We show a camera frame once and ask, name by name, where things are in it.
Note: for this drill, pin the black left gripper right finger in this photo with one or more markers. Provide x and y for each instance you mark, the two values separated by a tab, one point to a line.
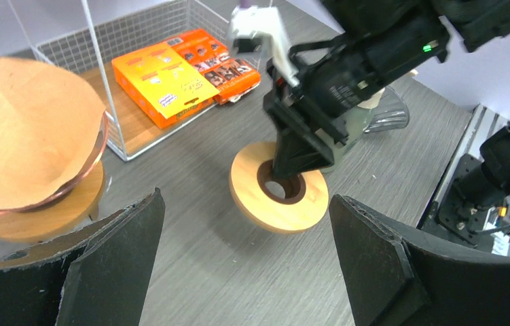
398	275

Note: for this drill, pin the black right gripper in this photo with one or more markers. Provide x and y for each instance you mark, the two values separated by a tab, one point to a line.
335	76

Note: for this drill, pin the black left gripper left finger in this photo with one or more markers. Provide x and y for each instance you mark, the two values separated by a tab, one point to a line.
98	275

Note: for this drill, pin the wooden ring holder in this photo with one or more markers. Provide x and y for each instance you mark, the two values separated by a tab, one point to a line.
59	216
282	206

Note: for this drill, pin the wooden ring holder front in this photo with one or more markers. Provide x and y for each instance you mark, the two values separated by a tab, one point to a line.
59	216

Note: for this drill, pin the dark transparent dripper cone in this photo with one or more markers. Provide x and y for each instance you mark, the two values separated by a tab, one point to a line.
392	113

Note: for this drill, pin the brown paper filter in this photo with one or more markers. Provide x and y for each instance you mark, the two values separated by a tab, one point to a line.
49	123

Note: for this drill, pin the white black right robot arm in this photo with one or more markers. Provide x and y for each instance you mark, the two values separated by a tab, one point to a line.
477	22

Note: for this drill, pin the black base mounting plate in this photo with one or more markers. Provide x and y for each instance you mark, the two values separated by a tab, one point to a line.
475	204

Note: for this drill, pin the orange printed snack box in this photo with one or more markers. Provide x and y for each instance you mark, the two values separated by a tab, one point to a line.
233	77

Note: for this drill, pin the white wire wooden shelf rack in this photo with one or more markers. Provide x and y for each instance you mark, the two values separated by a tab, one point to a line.
88	52

